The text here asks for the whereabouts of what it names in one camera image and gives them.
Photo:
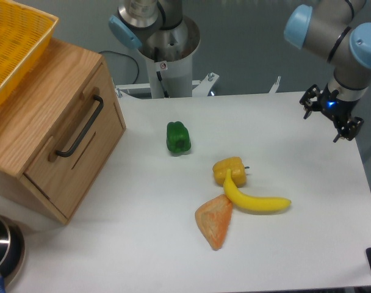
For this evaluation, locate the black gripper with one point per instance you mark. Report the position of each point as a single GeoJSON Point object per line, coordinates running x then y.
{"type": "Point", "coordinates": [334, 107]}

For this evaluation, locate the wooden top drawer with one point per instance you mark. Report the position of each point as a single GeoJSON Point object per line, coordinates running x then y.
{"type": "Point", "coordinates": [71, 159]}

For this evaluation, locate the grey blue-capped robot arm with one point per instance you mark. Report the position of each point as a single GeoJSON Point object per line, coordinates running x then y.
{"type": "Point", "coordinates": [325, 31]}

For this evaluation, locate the wooden drawer cabinet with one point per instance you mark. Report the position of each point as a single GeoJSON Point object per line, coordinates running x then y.
{"type": "Point", "coordinates": [34, 112]}

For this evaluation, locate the yellow toy bell pepper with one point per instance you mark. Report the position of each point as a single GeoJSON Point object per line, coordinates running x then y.
{"type": "Point", "coordinates": [238, 171]}

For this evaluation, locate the yellow toy banana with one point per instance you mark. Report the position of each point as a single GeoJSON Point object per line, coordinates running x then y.
{"type": "Point", "coordinates": [264, 205]}

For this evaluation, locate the orange toy bread slice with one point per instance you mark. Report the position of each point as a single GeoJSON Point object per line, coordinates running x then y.
{"type": "Point", "coordinates": [213, 219]}

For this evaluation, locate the green toy bell pepper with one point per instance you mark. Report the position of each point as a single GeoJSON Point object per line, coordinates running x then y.
{"type": "Point", "coordinates": [178, 138]}

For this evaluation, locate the yellow plastic basket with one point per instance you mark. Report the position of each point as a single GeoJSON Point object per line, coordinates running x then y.
{"type": "Point", "coordinates": [25, 33]}

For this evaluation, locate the steel pot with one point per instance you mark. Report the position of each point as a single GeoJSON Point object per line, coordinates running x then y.
{"type": "Point", "coordinates": [12, 250]}

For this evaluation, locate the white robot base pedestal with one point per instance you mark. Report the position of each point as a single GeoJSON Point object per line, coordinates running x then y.
{"type": "Point", "coordinates": [168, 55]}

